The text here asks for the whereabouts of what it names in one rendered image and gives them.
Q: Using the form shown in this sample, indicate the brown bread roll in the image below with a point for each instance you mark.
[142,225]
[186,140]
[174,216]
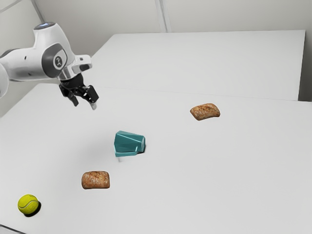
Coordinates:
[95,180]
[205,111]

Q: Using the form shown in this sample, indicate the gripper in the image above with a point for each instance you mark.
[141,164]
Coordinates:
[72,84]

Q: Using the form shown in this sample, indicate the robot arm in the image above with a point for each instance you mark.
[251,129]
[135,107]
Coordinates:
[26,61]

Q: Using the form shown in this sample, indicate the yellow tennis ball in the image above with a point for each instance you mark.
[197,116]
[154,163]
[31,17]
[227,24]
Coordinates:
[28,204]

